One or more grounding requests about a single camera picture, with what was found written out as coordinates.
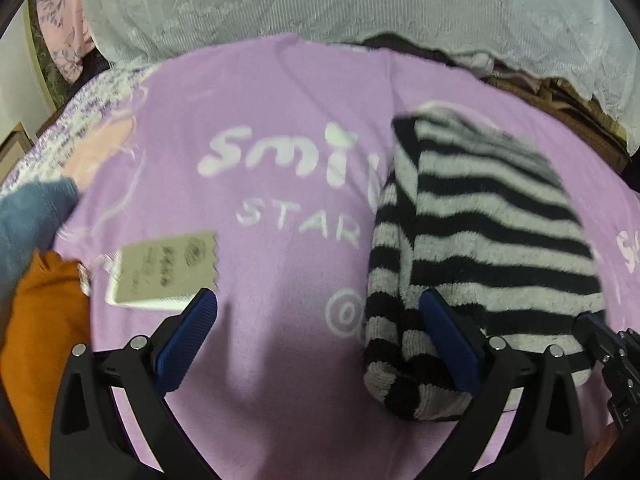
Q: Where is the black grey striped sweater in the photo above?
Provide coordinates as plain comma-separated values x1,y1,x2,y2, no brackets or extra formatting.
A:
363,110,605,420

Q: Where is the beige clothing hang tag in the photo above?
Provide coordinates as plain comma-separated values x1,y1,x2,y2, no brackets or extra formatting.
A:
105,231,218,312

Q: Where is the person right hand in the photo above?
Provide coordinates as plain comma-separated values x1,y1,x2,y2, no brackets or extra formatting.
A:
585,422,627,480

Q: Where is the orange garment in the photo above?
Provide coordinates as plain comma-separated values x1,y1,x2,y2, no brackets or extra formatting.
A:
1,252,91,474

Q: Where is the blue fleece garment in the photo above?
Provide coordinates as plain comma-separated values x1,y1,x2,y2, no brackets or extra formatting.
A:
1,178,79,308

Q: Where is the purple smile bed sheet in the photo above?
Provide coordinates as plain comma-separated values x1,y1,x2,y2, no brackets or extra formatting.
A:
55,36,639,479

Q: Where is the white folded cloth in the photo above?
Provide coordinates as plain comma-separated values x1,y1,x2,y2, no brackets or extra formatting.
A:
449,51,496,79

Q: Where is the white lace cover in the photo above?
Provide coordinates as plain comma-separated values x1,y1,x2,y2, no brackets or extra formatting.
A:
82,0,639,152

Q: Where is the purple floral bedding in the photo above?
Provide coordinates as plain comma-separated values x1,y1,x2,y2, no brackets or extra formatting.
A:
1,63,160,196

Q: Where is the pink floral fabric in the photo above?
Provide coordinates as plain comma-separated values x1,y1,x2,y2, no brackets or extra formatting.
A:
36,0,96,84

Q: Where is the wooden picture frame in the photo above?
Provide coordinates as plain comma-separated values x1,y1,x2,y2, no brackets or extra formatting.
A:
0,122,34,183

